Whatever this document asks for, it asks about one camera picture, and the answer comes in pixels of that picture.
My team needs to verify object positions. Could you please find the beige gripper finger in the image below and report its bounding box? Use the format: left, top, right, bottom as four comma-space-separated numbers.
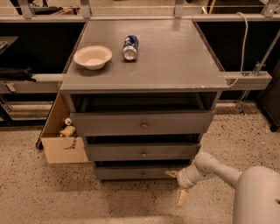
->
177, 189, 189, 207
165, 171, 179, 178

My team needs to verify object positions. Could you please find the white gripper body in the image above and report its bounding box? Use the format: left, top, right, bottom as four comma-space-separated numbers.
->
177, 164, 208, 189

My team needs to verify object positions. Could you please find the grey bottom drawer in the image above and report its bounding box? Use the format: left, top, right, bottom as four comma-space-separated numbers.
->
94, 164, 187, 180

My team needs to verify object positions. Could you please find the grey drawer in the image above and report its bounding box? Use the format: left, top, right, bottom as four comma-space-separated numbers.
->
70, 111, 214, 137
94, 164, 187, 180
85, 143, 201, 161

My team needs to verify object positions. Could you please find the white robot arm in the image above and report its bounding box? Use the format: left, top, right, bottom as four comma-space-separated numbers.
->
165, 152, 280, 224

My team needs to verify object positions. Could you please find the grey top drawer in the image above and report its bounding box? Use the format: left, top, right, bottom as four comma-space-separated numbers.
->
70, 111, 214, 137

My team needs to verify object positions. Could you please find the grey middle drawer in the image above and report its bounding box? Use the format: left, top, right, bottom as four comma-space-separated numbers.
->
85, 143, 201, 161

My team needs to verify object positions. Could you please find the grey drawer cabinet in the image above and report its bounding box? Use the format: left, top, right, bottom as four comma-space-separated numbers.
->
60, 20, 227, 167

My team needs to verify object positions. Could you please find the open cardboard box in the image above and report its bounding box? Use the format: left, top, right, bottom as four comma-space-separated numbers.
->
38, 93, 88, 164

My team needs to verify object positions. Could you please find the yellow sponge in box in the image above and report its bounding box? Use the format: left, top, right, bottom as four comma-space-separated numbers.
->
59, 125, 75, 137

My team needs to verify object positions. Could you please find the dark cabinet at right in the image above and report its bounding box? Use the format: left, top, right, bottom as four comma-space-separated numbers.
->
260, 60, 280, 132

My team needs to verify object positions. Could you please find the white bottle in box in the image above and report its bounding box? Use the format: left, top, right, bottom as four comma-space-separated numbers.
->
64, 117, 72, 125

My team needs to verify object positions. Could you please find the blue soda can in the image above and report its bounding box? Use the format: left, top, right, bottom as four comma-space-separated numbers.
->
122, 35, 138, 61

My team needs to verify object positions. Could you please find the white paper bowl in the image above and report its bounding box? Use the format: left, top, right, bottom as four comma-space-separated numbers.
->
73, 45, 113, 70

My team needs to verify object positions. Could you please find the black cloth item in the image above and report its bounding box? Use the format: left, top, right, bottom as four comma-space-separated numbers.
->
0, 67, 36, 82

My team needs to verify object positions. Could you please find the white cable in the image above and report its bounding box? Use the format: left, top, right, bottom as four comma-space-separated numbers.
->
228, 11, 249, 88

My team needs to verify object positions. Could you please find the grey metal rail frame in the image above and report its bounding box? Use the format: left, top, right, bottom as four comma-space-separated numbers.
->
0, 0, 280, 127

